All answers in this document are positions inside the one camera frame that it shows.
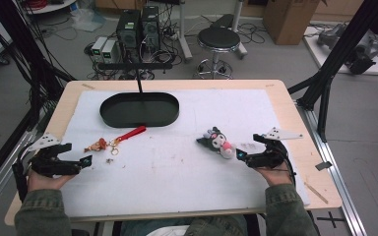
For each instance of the grey pink plush toy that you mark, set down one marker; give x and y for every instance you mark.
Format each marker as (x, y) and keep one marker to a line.
(220, 143)

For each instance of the black computer tower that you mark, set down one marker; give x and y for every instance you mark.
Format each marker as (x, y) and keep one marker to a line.
(128, 29)
(151, 28)

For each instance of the white table mat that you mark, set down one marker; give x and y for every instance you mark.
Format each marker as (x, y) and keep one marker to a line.
(177, 177)

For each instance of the brown cardboard box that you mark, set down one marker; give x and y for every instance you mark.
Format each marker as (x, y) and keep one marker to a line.
(288, 19)

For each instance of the thin wooden stick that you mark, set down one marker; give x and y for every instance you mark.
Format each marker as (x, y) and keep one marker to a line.
(316, 192)

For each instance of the black round stool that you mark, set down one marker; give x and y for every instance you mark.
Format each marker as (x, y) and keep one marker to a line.
(219, 38)

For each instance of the white power supply unit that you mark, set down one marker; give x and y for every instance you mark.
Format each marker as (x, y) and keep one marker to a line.
(98, 47)
(109, 51)

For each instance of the black camera stand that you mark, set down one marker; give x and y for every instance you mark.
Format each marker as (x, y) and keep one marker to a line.
(134, 66)

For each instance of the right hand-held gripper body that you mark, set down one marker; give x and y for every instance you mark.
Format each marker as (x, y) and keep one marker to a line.
(269, 157)

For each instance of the white desk leg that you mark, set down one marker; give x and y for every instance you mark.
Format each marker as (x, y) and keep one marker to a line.
(184, 32)
(239, 29)

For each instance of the aluminium rail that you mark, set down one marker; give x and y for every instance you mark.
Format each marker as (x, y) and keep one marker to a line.
(338, 170)
(0, 177)

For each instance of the white board with robot parts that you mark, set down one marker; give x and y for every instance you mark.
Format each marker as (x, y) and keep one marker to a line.
(357, 49)

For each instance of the black metal frame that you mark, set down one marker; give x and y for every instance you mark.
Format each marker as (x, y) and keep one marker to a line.
(334, 59)
(26, 59)

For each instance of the white round table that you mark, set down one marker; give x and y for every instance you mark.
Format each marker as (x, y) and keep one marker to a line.
(50, 6)

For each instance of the black tape piece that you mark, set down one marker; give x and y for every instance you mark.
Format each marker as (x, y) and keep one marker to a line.
(323, 165)

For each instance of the person's right hand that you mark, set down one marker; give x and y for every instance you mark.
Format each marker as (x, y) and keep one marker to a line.
(277, 177)

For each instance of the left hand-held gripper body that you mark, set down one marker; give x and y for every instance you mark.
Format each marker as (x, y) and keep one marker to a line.
(54, 164)

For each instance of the black oval tray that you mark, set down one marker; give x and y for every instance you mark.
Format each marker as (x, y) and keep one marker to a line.
(139, 109)

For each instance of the person's left hand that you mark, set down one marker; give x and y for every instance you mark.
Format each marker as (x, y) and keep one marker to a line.
(44, 182)

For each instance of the clear plastic bag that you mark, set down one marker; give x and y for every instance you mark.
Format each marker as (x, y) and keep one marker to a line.
(87, 19)

